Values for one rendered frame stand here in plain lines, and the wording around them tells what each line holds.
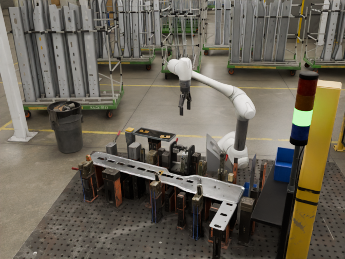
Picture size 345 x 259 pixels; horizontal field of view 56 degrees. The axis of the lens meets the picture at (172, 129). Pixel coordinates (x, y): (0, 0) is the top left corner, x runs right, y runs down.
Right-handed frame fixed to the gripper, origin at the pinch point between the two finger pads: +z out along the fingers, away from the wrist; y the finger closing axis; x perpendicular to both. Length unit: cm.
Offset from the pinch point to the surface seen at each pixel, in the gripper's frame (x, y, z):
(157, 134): -31.2, -8.8, 30.2
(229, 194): 48, 29, 46
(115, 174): -40, 44, 44
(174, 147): -6.2, 7.8, 29.7
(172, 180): 3, 30, 46
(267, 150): 29, -240, 146
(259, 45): -95, -698, 73
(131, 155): -45, 13, 44
